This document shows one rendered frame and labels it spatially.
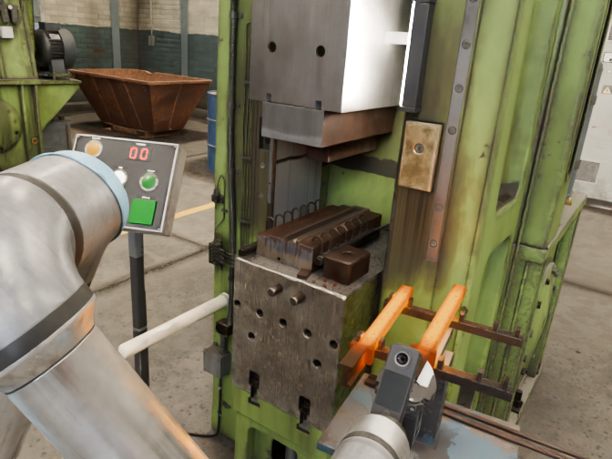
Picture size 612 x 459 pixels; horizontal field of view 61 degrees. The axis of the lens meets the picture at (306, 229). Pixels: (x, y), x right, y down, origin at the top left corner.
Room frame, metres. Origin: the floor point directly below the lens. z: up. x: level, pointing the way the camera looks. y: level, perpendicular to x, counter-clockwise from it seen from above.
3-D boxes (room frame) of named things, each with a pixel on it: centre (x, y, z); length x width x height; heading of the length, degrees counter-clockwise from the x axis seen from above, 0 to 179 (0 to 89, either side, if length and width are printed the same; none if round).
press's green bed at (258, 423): (1.55, -0.11, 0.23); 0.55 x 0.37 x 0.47; 147
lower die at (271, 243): (1.57, -0.05, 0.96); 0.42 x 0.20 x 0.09; 147
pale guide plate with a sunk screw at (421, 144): (1.33, -0.28, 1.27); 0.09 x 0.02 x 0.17; 57
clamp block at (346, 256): (1.35, -0.12, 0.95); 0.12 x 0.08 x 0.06; 147
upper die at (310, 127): (1.57, -0.05, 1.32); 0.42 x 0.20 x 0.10; 147
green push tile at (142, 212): (1.49, 0.49, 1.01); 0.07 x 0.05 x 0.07; 82
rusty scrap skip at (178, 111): (8.11, 2.67, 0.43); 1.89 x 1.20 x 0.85; 57
